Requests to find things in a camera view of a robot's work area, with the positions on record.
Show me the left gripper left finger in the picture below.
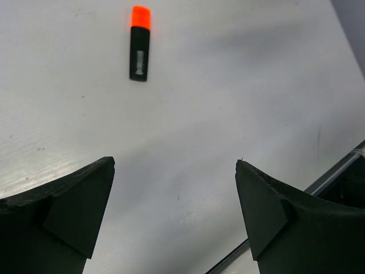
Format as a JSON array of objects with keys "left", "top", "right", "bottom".
[{"left": 1, "top": 156, "right": 115, "bottom": 274}]

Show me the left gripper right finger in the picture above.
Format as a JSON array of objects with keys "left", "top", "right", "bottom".
[{"left": 234, "top": 160, "right": 365, "bottom": 274}]

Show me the orange cap highlighter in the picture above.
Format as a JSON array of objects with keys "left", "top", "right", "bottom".
[{"left": 129, "top": 5, "right": 151, "bottom": 82}]

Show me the metal table rail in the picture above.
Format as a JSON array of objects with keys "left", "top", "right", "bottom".
[{"left": 205, "top": 139, "right": 365, "bottom": 274}]

